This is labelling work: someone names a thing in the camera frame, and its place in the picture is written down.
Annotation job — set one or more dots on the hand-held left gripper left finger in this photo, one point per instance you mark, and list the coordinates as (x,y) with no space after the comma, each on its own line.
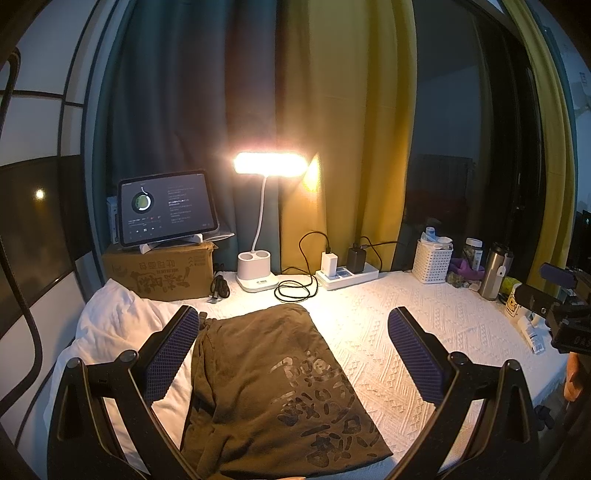
(168,355)

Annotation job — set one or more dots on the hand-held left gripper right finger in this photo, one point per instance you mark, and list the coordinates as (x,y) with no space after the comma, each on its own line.
(415,355)

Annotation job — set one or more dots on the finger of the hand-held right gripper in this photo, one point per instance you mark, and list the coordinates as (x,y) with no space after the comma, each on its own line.
(558,275)
(535,302)

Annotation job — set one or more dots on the brown printed t-shirt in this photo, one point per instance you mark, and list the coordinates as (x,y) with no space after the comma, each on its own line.
(277,369)

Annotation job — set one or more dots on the person's right hand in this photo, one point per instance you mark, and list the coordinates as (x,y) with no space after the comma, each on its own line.
(573,381)

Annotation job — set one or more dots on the yellow green container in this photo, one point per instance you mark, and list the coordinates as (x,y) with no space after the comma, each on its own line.
(511,287)

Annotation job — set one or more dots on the white tube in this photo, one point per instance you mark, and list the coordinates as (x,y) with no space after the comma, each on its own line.
(533,337)

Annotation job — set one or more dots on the dark electronic device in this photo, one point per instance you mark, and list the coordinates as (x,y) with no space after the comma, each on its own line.
(582,240)

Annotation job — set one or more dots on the steel tumbler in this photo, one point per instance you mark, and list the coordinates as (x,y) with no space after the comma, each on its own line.
(494,272)

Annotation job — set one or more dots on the white pillow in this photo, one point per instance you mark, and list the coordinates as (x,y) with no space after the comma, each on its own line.
(115,318)

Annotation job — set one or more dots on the white textured bedspread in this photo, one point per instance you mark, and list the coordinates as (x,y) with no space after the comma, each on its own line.
(360,314)

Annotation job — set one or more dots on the purple cloth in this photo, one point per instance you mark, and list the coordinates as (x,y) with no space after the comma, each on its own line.
(466,270)

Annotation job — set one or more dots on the jar with white lid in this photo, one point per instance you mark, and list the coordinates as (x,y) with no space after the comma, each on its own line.
(473,254)

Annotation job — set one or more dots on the cardboard box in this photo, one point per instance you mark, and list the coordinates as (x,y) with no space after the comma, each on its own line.
(157,272)

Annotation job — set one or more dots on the dark patterned pouch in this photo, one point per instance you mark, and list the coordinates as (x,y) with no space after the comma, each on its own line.
(455,278)

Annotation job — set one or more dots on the white woven basket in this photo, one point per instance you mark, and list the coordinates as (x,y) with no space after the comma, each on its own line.
(431,265)

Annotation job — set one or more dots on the white power strip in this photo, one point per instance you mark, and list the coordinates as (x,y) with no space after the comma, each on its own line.
(355,277)

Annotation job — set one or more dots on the black charger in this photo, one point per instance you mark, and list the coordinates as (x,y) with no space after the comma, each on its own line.
(356,259)

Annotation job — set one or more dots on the white desk lamp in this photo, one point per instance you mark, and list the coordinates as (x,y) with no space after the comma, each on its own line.
(256,277)

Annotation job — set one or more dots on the white tablet stand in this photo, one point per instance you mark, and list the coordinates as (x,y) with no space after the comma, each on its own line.
(191,239)

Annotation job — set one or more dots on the white blue packet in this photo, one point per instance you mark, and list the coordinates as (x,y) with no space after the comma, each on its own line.
(434,237)

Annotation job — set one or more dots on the white charger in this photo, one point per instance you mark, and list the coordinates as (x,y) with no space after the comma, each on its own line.
(329,264)

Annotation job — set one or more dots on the tablet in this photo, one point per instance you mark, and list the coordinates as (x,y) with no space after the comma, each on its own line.
(166,207)

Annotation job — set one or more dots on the narrow yellow curtain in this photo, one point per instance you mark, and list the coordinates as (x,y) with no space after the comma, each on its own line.
(545,115)

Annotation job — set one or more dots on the wide yellow curtain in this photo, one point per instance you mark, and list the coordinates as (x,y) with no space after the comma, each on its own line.
(351,115)

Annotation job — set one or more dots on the teal curtain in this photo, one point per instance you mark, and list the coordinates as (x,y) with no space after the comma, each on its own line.
(184,92)

